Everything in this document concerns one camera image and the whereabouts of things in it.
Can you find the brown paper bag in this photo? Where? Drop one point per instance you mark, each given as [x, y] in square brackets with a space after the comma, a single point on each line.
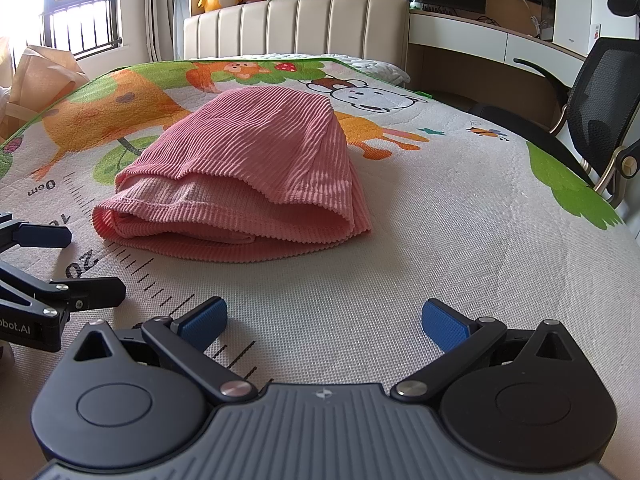
[40, 85]

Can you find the beige padded headboard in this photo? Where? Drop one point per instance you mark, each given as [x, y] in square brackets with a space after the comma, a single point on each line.
[300, 25]

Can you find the window with bars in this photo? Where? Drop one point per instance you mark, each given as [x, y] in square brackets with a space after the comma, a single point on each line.
[80, 15]

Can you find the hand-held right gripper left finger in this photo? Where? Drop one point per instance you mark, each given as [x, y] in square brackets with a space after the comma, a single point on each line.
[202, 322]

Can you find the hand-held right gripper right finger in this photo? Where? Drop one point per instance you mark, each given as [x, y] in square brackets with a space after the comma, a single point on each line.
[445, 325]

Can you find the beige curtain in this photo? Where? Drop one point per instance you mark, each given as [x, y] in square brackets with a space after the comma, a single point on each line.
[165, 10]

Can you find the white quilted bedding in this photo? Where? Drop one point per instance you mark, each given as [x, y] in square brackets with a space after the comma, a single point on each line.
[370, 66]

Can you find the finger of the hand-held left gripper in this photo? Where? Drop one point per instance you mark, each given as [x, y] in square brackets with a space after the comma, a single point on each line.
[95, 292]
[45, 236]

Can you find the pink ribbed sweater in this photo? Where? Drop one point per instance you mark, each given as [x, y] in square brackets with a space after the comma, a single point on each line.
[250, 160]

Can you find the animal printed play mat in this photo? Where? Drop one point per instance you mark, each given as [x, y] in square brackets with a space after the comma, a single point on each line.
[450, 240]

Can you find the white computer case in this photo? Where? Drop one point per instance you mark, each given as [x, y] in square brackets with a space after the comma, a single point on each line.
[572, 15]

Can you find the black mesh office chair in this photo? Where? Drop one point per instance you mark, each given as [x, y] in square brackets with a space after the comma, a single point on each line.
[600, 100]

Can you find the white desk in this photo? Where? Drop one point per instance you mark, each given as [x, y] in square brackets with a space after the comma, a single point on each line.
[475, 35]

